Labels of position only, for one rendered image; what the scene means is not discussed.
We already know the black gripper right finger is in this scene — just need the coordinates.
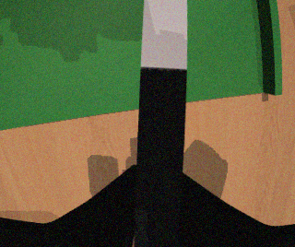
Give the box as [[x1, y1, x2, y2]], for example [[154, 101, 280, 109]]
[[176, 172, 295, 247]]

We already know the red putter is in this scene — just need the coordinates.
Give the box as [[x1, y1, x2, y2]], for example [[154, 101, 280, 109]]
[[134, 0, 188, 247]]

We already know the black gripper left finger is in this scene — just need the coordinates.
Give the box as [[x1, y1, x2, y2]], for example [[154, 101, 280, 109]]
[[0, 165, 136, 247]]

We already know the green flat mat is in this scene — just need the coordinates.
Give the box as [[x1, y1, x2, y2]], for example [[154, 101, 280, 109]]
[[0, 0, 264, 131]]

